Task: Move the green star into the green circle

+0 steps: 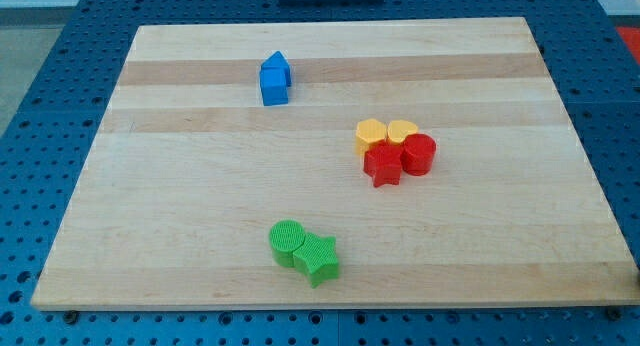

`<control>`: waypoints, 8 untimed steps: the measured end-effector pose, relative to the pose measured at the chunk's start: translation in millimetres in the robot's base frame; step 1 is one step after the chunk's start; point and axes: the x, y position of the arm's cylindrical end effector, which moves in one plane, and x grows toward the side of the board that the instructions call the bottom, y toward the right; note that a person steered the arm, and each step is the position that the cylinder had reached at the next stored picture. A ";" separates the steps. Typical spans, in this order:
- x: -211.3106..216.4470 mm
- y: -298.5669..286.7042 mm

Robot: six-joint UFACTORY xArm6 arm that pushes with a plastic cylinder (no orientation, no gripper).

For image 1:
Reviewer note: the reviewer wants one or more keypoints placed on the red star block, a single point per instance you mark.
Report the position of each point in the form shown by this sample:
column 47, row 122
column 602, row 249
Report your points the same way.
column 383, row 164

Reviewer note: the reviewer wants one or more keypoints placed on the wooden board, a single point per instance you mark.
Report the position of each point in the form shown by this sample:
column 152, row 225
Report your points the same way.
column 189, row 171

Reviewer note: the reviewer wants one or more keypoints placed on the green star block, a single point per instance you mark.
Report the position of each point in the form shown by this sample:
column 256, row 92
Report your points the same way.
column 317, row 259

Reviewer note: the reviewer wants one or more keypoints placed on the yellow heart block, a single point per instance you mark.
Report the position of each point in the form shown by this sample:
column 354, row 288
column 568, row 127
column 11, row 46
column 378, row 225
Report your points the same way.
column 399, row 130

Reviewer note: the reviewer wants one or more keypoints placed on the green circle block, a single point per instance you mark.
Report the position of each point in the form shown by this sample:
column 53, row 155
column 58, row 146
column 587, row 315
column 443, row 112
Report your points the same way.
column 285, row 237

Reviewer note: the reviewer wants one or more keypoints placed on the blue cube block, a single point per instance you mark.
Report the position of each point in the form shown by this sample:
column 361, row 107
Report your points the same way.
column 273, row 86

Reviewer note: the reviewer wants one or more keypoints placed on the red circle block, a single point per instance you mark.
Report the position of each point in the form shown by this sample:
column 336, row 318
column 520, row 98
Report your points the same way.
column 418, row 154

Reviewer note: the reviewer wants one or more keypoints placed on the yellow hexagon block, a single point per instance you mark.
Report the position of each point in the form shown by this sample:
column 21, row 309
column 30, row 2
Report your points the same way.
column 369, row 133

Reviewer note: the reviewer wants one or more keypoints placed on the blue triangle block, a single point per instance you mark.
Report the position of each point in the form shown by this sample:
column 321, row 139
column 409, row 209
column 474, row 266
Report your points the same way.
column 278, row 61

